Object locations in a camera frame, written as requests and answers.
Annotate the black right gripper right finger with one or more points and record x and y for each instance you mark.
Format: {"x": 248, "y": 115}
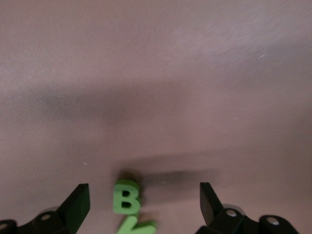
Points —
{"x": 231, "y": 223}

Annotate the green letter B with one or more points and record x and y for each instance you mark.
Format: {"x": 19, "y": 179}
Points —
{"x": 117, "y": 195}

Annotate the brown table mat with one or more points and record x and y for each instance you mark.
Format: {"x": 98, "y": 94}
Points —
{"x": 156, "y": 73}

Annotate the green letter N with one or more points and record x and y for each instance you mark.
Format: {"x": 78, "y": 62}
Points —
{"x": 129, "y": 226}

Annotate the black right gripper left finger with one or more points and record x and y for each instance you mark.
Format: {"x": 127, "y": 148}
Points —
{"x": 48, "y": 221}

